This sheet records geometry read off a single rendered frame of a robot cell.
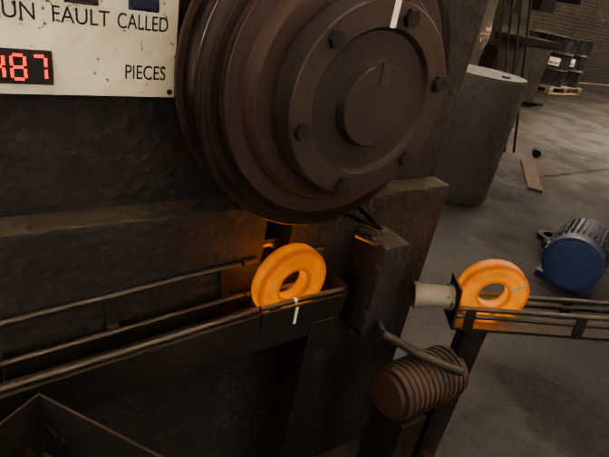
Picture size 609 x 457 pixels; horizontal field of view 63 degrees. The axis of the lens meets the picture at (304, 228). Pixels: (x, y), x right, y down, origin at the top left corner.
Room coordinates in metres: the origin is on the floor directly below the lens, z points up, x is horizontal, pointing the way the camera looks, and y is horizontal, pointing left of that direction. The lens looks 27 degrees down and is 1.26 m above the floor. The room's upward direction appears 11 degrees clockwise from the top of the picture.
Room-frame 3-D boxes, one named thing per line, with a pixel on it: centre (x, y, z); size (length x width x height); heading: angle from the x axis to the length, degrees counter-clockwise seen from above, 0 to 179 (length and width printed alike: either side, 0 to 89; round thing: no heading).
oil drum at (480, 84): (3.58, -1.00, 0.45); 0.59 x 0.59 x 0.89
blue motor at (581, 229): (2.52, -1.51, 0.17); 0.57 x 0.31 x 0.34; 148
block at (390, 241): (0.96, -0.17, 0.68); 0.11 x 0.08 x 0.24; 38
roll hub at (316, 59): (0.73, -0.05, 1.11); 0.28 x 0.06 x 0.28; 128
